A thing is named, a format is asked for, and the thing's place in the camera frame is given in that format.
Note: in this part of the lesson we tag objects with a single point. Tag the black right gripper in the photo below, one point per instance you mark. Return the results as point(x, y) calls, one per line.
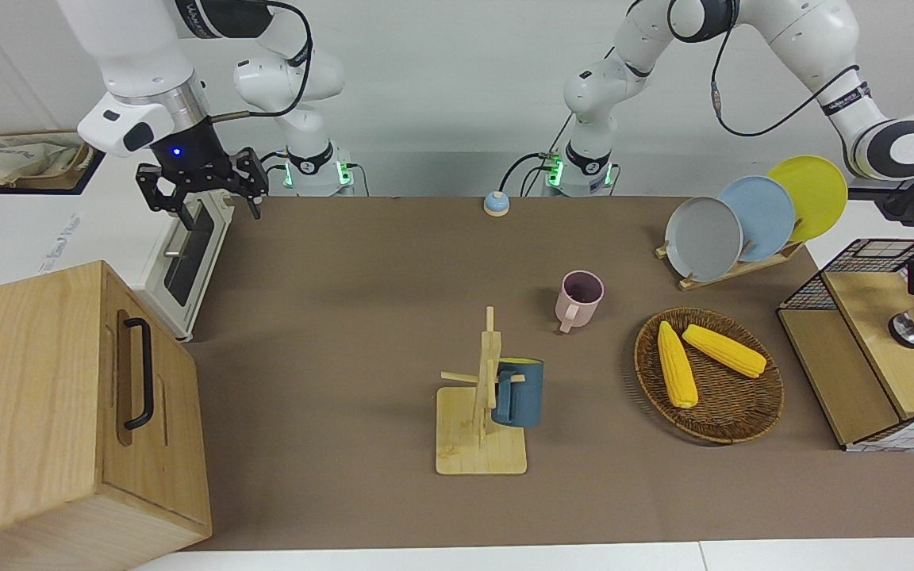
point(203, 173)

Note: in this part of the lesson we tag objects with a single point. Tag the clear glass cup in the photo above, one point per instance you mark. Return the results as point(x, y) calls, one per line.
point(912, 333)

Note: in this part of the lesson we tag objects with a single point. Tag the pink mug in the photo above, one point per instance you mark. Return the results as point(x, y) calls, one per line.
point(576, 313)

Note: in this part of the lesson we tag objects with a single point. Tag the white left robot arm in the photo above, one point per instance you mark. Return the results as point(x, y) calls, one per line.
point(806, 32)

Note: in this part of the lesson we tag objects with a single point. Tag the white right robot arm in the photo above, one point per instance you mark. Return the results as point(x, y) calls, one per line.
point(132, 47)

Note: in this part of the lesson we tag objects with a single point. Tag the brown box with rack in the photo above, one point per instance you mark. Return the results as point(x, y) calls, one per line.
point(885, 365)

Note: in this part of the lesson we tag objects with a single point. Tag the white toaster oven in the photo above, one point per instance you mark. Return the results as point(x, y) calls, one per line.
point(157, 277)

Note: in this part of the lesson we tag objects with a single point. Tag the black storage tray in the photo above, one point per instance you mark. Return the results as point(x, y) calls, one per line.
point(68, 184)

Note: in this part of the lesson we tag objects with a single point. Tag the yellow plate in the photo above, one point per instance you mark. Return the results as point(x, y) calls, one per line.
point(818, 190)

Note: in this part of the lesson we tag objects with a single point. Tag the brown table mat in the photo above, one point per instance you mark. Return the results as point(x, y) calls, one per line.
point(346, 317)

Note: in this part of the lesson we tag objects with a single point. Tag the light blue plate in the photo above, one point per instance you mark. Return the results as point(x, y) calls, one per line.
point(766, 214)

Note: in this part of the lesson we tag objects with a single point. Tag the wooden plate rack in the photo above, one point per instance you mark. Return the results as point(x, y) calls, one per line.
point(743, 270)

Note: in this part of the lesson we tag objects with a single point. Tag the beige cloth bag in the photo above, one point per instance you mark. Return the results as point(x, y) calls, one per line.
point(21, 159)

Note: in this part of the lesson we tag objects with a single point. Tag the yellow corn cob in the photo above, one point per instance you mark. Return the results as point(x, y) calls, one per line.
point(677, 365)
point(723, 350)

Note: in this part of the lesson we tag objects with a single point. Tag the round wicker basket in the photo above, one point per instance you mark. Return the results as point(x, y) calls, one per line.
point(727, 412)

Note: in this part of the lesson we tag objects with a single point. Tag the grey plate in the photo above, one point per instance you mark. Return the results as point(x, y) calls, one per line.
point(703, 238)

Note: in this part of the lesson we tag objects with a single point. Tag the wooden drawer cabinet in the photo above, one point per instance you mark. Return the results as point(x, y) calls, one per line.
point(28, 396)

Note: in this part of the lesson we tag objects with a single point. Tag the small blue round bell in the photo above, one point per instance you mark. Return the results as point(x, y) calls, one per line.
point(496, 205)

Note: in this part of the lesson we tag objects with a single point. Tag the wooden mug tree stand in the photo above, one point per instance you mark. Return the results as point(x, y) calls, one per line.
point(481, 452)

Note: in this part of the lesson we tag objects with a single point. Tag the dark teal mug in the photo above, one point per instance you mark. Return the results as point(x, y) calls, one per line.
point(524, 396)

